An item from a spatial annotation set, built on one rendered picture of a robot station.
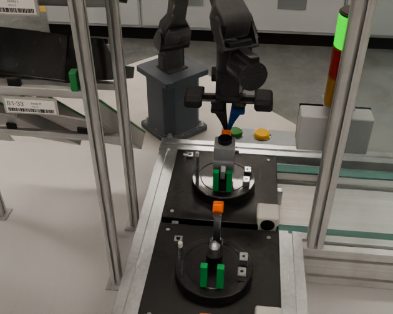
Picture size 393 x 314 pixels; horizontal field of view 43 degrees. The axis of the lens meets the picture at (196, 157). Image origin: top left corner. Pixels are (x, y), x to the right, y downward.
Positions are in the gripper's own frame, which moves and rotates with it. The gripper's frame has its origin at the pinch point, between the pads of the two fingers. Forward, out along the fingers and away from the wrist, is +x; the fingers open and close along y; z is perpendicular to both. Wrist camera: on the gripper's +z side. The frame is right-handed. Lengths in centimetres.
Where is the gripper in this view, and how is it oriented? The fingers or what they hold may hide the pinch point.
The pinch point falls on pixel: (228, 118)
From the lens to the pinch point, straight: 109.2
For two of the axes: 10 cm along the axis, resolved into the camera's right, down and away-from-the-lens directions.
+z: 1.2, -5.9, 8.0
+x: 0.0, 8.0, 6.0
